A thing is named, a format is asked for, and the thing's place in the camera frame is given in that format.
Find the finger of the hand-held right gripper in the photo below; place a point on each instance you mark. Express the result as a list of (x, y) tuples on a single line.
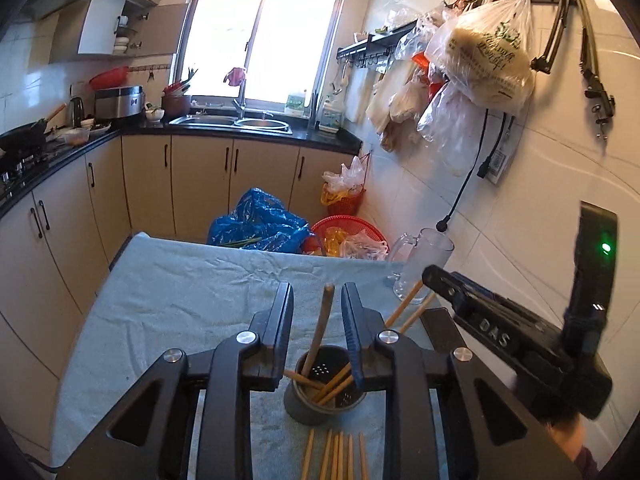
[(520, 310), (480, 317)]

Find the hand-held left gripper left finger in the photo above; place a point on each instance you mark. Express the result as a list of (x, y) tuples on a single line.
[(286, 325)]

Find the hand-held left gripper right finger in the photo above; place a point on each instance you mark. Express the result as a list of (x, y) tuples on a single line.
[(351, 340)]

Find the grey utensil holder cup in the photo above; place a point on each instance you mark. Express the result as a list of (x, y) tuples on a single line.
[(305, 407)]

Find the bunch of wooden chopsticks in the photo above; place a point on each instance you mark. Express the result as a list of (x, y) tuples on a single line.
[(335, 455)]

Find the brown pot with utensils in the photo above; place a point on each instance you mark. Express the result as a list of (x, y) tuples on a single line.
[(176, 105)]

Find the person's right hand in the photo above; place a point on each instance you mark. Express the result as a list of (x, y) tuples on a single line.
[(569, 437)]

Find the clear glass mug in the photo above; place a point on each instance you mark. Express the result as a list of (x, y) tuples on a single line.
[(425, 265)]

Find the crumpled clear plastic bag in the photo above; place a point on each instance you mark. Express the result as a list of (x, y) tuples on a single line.
[(367, 247)]

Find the light blue table cloth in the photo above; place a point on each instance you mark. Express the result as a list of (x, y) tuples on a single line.
[(190, 290)]

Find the large red plastic basket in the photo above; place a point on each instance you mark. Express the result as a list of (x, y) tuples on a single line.
[(322, 225)]

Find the blue plastic bag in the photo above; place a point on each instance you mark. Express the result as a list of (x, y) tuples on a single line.
[(260, 220)]

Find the small red plastic basket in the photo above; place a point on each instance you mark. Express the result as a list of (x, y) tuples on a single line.
[(342, 205)]

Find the white hanging tag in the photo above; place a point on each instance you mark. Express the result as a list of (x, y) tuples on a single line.
[(497, 162)]

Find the white plastic bags bundle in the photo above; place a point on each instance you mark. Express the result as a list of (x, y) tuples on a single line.
[(347, 175)]

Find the beige lower kitchen cabinets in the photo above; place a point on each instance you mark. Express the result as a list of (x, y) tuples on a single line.
[(200, 175)]

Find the clear hanging plastic bag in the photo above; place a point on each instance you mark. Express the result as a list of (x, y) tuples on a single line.
[(450, 130)]

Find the black kitchen countertop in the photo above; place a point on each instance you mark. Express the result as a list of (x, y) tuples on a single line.
[(320, 137)]

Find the steel double sink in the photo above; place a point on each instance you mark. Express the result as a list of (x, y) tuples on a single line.
[(225, 121)]

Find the dish soap bottle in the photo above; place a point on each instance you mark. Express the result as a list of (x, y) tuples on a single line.
[(331, 115)]

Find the green and white box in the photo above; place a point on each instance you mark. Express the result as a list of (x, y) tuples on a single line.
[(295, 105)]

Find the steel faucet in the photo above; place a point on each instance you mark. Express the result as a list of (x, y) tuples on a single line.
[(241, 102)]

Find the beige hanging plastic bag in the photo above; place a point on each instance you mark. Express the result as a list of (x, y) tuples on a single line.
[(400, 105)]

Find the large printed hanging bag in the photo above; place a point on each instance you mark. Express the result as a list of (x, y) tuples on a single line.
[(487, 55)]

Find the hanging steel ladle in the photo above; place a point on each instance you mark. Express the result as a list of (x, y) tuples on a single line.
[(340, 85)]

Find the stone mortar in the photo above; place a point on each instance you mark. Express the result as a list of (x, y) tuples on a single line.
[(154, 112)]

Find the pink cloth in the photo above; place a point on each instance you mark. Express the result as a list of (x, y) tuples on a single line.
[(235, 76)]

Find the silver rice cooker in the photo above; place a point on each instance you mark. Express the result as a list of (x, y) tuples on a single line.
[(120, 105)]

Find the dishes with food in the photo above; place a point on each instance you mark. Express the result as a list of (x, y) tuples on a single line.
[(80, 134)]

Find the kitchen window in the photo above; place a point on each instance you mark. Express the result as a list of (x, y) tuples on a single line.
[(290, 35)]

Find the steel electric kettle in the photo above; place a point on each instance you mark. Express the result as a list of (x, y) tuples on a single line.
[(76, 112)]

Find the red plastic colander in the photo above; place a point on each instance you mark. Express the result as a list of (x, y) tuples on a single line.
[(107, 79)]

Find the black gas stove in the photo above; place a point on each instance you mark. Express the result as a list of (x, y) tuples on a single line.
[(25, 165)]

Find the black wok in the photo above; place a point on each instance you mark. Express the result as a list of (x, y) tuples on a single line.
[(22, 137)]

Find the stack of white bowls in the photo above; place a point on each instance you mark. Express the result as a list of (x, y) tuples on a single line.
[(121, 42)]

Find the black wall shelf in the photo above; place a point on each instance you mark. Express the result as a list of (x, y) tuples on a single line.
[(372, 42)]

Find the open wall cabinet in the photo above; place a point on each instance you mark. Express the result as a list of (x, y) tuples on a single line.
[(100, 30)]

